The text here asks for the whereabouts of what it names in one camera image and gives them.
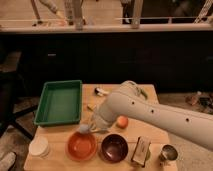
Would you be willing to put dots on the orange fruit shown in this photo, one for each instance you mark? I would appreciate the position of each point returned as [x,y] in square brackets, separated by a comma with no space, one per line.
[122,122]

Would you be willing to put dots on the orange bowl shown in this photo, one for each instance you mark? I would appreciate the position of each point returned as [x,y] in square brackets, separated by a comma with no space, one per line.
[81,147]

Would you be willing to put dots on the white plastic cup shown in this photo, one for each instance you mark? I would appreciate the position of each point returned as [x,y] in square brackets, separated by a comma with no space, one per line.
[39,147]

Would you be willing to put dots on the wooden table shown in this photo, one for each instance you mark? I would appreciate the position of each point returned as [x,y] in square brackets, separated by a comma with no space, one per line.
[57,159]

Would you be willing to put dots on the dark maroon bowl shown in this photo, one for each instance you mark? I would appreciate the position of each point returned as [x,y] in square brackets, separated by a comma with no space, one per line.
[114,148]

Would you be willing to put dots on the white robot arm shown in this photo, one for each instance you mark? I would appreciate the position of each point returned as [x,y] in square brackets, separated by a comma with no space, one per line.
[126,100]

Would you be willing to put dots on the green plastic tray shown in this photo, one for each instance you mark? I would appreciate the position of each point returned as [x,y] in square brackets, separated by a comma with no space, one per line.
[60,103]

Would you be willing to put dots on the green chili pepper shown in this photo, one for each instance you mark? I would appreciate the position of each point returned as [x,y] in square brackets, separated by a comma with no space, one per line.
[144,94]

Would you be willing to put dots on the yellow banana piece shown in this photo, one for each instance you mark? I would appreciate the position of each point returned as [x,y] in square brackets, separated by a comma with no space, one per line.
[91,107]

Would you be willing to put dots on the metal cup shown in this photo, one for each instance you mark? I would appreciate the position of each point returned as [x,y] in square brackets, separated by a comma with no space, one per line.
[168,153]

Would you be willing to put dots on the brown box with label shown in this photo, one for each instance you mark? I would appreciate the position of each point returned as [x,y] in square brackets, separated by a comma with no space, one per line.
[141,152]

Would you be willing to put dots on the black chair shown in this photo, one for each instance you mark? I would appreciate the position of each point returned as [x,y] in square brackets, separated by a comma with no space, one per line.
[8,80]

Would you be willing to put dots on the light blue towel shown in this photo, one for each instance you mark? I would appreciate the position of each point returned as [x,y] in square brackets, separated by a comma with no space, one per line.
[84,129]

